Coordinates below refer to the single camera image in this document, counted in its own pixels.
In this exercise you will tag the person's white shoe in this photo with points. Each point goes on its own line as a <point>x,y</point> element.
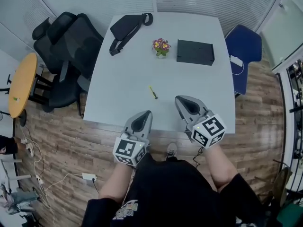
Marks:
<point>171,150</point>

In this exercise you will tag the black mesh office chair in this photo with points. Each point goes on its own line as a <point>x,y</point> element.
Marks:
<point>43,48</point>
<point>78,44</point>

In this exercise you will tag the black rectangular box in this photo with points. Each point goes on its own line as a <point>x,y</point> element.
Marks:
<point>195,52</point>

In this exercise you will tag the round wooden side table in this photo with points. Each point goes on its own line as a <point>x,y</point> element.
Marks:
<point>22,84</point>

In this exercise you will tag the small potted flower plant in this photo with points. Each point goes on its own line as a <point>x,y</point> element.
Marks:
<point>161,46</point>

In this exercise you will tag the small white power strip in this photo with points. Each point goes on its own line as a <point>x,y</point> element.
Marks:
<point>39,179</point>

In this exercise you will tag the black sling bag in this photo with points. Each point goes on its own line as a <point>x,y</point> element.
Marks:
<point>125,27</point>

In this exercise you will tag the person's black clothing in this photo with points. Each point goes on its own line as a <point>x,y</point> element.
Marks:
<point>175,195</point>

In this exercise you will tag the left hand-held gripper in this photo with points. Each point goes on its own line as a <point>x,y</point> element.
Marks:
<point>125,150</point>

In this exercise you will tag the person's right forearm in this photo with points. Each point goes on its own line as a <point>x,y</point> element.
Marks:
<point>219,167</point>

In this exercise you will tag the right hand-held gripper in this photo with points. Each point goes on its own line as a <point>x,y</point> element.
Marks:
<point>209,130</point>

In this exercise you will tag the blue chair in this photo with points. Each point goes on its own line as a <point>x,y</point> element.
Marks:
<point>246,44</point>

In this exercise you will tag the black metal railing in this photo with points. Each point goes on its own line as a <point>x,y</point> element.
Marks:
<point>296,109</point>

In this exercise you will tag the person's left forearm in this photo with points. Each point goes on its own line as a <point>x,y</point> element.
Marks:
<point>114,183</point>

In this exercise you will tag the white power adapter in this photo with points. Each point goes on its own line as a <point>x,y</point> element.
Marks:
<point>235,60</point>

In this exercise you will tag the small green white item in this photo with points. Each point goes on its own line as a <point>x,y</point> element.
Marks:
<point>16,99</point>

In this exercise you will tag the black floor stand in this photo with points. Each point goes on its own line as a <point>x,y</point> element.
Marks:
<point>9,79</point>

